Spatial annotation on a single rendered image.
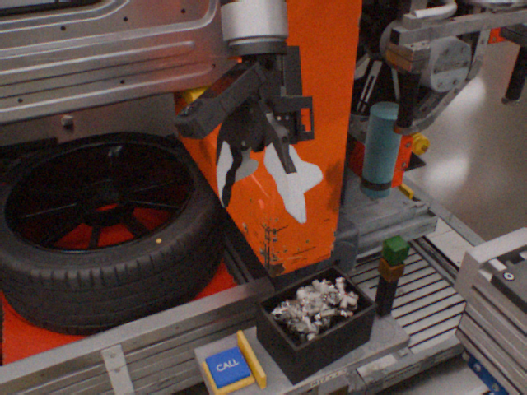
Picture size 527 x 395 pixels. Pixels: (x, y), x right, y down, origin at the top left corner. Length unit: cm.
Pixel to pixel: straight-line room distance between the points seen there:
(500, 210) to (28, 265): 183
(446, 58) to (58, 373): 114
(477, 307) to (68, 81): 101
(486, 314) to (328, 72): 47
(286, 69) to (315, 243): 58
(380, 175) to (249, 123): 85
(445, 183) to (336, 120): 153
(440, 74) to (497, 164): 140
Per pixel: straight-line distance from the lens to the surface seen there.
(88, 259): 125
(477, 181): 250
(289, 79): 61
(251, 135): 57
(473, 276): 88
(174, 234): 127
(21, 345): 145
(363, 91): 152
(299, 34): 84
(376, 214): 180
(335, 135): 97
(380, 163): 136
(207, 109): 53
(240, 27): 57
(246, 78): 56
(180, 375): 139
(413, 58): 112
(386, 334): 114
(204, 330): 128
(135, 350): 126
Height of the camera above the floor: 133
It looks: 38 degrees down
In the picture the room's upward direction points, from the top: straight up
